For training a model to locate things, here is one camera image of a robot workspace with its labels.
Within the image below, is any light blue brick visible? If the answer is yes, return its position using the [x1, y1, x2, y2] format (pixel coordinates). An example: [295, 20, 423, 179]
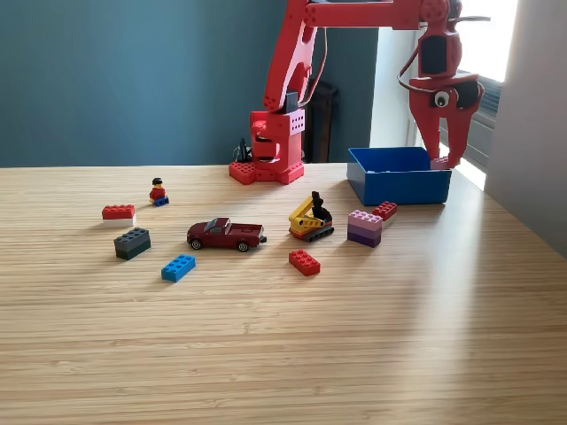
[160, 253, 197, 283]

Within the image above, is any red on white brick stack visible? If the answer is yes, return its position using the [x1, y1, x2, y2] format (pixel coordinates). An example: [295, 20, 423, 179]
[101, 204, 137, 229]

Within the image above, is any small yellow toy digger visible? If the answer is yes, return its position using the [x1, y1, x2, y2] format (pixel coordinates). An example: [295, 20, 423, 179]
[288, 190, 335, 243]

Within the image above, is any white window frame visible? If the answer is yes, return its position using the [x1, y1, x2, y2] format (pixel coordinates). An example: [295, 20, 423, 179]
[407, 0, 519, 172]

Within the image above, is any dark red toy pickup truck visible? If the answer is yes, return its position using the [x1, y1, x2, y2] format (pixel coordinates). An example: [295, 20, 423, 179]
[186, 216, 268, 253]

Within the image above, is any grey pleated window blind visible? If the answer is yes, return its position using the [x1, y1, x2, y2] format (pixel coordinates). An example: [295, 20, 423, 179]
[455, 66, 504, 132]

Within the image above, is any pink and purple brick stack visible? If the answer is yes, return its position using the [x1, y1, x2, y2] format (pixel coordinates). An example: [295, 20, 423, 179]
[346, 209, 384, 249]

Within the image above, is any black folding rack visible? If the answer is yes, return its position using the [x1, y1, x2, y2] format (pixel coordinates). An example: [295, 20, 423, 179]
[303, 78, 341, 164]

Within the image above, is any small red on white bricks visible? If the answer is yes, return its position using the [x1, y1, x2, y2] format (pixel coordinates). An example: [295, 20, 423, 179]
[371, 201, 399, 230]

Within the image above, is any blue plastic bin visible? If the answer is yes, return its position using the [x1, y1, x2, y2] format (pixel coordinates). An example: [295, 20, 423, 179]
[346, 146, 453, 207]

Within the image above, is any toy figure red shirt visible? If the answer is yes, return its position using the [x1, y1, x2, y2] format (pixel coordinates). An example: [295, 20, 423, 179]
[148, 177, 170, 208]

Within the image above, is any grey on dark green bricks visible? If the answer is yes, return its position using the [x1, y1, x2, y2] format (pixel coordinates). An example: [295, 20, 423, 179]
[113, 227, 152, 261]

